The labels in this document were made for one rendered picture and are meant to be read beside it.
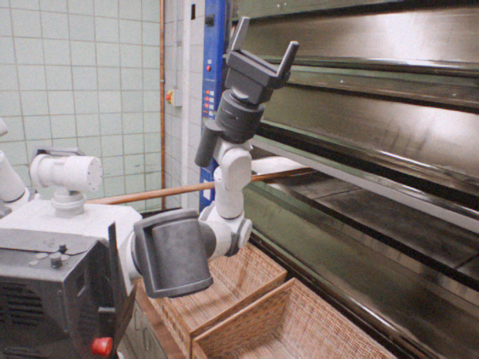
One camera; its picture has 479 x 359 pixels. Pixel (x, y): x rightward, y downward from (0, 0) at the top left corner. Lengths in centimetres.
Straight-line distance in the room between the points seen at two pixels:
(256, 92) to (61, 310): 47
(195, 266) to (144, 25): 210
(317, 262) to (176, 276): 85
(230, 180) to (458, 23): 69
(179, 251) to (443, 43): 82
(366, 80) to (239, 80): 59
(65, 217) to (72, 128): 179
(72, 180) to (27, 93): 178
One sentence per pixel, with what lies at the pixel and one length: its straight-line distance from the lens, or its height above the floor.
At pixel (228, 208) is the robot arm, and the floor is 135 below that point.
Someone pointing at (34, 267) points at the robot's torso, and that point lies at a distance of 57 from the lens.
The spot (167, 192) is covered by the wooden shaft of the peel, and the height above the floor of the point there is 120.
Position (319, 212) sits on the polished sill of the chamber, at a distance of 132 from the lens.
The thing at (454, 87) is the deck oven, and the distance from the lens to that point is 102.
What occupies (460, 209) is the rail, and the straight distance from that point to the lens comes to 86.
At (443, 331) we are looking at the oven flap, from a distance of 117.
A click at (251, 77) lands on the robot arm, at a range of 63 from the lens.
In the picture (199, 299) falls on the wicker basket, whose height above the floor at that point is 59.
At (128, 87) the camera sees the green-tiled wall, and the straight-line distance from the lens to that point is 250.
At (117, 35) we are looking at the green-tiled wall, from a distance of 249.
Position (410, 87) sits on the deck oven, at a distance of 107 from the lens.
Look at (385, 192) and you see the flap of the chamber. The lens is 94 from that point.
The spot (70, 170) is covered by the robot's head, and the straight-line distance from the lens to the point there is 66.
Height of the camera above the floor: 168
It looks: 19 degrees down
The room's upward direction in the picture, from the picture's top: 4 degrees clockwise
